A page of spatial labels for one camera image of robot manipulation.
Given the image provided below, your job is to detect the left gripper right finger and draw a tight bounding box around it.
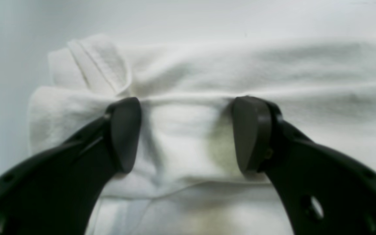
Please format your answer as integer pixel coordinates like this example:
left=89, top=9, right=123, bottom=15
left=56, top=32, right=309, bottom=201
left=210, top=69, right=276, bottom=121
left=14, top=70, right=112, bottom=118
left=231, top=97, right=376, bottom=235

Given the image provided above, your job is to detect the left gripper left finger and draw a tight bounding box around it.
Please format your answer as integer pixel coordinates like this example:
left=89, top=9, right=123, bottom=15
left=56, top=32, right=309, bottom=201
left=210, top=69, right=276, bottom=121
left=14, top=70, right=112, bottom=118
left=0, top=98, right=142, bottom=235

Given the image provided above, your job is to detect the white printed T-shirt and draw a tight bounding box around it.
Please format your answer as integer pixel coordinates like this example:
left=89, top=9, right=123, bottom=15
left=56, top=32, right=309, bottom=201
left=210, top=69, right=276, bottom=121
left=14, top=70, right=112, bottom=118
left=28, top=35, right=376, bottom=235

